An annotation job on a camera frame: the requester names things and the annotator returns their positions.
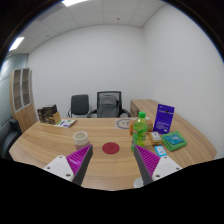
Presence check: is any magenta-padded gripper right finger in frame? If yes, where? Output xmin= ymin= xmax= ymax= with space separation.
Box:
xmin=133 ymin=144 xmax=183 ymax=187

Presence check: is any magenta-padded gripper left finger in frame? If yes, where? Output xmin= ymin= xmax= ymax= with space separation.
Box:
xmin=43 ymin=143 xmax=94 ymax=187

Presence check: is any green drink bottle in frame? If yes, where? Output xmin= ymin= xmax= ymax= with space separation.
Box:
xmin=130 ymin=111 xmax=149 ymax=153

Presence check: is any small blue white card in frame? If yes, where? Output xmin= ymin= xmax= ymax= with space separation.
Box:
xmin=153 ymin=145 xmax=168 ymax=158

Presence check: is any white and brown cup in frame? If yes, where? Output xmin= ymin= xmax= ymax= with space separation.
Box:
xmin=72 ymin=130 xmax=91 ymax=151

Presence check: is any flat round red coaster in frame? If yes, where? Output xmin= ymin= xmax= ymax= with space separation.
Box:
xmin=101 ymin=141 xmax=121 ymax=155

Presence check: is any white printed leaflet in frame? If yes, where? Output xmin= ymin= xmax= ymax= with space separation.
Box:
xmin=54 ymin=118 xmax=78 ymax=129

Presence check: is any purple package bag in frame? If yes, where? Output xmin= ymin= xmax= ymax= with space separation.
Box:
xmin=153 ymin=103 xmax=176 ymax=135

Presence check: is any tan cardboard box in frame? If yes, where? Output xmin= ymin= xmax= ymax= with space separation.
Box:
xmin=48 ymin=111 xmax=62 ymax=126

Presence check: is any wooden side desk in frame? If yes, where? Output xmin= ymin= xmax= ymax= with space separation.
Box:
xmin=129 ymin=98 xmax=178 ymax=125

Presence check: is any black office chair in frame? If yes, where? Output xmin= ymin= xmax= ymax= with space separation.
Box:
xmin=67 ymin=94 xmax=91 ymax=119

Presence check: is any black glossy box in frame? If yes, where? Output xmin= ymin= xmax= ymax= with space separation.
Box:
xmin=42 ymin=103 xmax=58 ymax=117

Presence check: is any dark brown box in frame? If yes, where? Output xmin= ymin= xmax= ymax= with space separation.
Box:
xmin=36 ymin=107 xmax=47 ymax=124

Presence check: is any grey mesh office chair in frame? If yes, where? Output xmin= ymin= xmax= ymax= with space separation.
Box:
xmin=87 ymin=90 xmax=132 ymax=119

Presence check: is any black sofa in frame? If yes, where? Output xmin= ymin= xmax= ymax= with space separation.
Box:
xmin=0 ymin=116 xmax=23 ymax=160

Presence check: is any wooden shelf cabinet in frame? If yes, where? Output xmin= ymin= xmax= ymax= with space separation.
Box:
xmin=9 ymin=67 xmax=38 ymax=134

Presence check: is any ceiling light panel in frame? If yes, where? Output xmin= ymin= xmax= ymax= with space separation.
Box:
xmin=61 ymin=0 xmax=88 ymax=8
xmin=8 ymin=36 xmax=26 ymax=52

